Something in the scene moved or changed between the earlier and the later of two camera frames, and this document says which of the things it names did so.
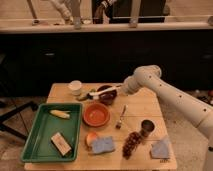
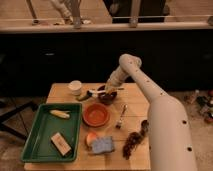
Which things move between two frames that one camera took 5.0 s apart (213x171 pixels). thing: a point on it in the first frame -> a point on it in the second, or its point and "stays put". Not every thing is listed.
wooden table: (119, 131) stays put
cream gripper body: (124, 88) -> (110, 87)
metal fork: (118, 124) stays put
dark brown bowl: (108, 97) stays put
